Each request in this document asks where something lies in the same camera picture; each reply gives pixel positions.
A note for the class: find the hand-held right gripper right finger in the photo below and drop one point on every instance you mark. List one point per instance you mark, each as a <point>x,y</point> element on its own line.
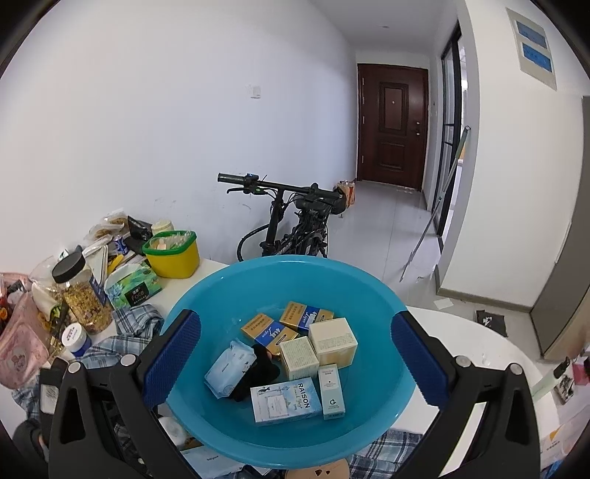
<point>419,364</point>

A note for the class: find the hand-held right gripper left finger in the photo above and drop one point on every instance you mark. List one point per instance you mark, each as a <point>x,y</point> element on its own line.
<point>173,357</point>

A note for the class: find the blue plastic basin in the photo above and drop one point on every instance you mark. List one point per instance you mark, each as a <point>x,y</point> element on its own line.
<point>230,299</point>

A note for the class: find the white desktop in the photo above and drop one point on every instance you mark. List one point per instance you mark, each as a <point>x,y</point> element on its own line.
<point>479,341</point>

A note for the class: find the pink pouch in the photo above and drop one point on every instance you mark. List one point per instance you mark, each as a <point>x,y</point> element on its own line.
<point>23,350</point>

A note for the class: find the blue plaid cloth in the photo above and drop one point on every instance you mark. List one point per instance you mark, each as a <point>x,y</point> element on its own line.
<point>133,318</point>

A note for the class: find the pale blue wipes pack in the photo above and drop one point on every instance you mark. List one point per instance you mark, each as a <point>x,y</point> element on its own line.
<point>228,371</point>

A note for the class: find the small white jar blue label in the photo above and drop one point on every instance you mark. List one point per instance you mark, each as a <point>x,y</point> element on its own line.
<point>76,338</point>

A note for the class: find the green tissue pack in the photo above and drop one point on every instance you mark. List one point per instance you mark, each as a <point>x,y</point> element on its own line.
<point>133,285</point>

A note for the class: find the black item on floor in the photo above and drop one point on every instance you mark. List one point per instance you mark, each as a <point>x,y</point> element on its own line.
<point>491,321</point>

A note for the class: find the large cream box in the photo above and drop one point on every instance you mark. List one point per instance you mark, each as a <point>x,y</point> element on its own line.
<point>333,341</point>

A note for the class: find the black cloth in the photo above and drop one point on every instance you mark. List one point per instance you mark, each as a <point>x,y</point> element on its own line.
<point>262,375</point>

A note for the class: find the yellow container with green rim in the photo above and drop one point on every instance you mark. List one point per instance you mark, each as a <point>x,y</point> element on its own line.
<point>173,265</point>

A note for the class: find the slim pale teal box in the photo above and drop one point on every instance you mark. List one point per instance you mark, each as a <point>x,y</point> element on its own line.
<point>331,391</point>

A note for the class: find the yellow and blue box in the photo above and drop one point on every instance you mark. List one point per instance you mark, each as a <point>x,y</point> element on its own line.
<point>306,318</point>
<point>265,334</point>

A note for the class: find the jar of dried flowers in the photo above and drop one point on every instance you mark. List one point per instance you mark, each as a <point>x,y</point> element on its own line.
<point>85,299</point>

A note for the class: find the white plastic bag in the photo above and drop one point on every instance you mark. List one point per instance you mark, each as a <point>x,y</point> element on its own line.
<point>44,281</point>

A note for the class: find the small cream box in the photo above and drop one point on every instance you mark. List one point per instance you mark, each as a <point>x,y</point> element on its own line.
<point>298,357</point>

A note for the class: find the blue and white flat box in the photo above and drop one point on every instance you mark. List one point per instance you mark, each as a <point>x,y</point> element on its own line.
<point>286,400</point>

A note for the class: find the blue can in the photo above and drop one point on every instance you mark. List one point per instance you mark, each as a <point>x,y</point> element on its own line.
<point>120,244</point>

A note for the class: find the jar with cream lid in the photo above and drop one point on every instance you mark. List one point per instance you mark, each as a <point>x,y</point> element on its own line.
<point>162,227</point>

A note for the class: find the black snack bag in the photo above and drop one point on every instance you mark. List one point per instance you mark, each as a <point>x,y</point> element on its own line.
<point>138,226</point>

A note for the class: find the clear snack bag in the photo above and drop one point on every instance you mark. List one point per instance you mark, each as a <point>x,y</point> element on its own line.
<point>108,225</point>

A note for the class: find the mop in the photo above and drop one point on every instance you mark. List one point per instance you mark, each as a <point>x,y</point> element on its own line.
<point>433,216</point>

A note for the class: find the pink printed box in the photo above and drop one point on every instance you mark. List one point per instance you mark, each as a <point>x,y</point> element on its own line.
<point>571,375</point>

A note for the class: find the black bicycle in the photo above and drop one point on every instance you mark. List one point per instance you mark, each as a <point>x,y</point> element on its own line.
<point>295,239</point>

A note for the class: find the cardboard box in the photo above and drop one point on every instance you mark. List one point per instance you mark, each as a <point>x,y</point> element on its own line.
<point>347,193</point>

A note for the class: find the black framed glass door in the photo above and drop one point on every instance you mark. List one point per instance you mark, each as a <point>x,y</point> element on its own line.
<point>446,147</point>

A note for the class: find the brown entrance door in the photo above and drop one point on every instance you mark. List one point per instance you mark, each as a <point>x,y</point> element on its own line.
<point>392,138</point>

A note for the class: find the white wall switch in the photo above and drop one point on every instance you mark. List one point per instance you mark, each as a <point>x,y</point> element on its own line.
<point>255,91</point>

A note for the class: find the wall panel with blue labels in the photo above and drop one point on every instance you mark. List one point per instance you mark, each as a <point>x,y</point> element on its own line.
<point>530,50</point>

